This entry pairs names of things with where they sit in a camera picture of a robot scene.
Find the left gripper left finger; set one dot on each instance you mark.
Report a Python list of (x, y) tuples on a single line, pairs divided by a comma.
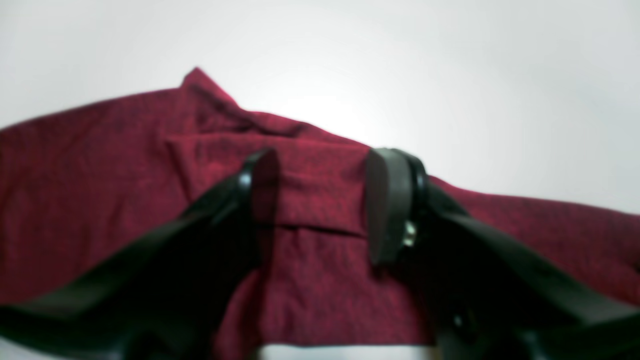
[(165, 294)]

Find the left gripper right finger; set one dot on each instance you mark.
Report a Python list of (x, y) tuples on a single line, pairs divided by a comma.
[(488, 296)]

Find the dark red long-sleeve t-shirt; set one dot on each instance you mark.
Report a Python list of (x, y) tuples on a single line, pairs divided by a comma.
[(78, 186)]

